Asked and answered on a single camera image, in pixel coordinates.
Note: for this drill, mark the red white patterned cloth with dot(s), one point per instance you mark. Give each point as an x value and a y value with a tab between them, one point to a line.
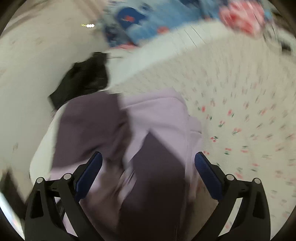
244	16

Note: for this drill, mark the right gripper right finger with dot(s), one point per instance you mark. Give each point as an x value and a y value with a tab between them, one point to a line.
252	221

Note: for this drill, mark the blue whale print pillow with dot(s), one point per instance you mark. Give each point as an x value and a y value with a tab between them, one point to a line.
136	22

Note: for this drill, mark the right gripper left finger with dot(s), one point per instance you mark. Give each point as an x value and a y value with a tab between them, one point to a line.
54	211

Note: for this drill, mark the black garment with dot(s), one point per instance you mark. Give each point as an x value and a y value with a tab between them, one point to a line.
83	78

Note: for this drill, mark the white striped quilt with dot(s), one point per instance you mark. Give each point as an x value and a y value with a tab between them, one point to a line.
124	63

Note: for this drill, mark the cherry print bed sheet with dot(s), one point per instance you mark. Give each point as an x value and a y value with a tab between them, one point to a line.
243	93

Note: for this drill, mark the lilac and purple garment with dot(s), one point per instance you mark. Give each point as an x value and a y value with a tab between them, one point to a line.
148	143

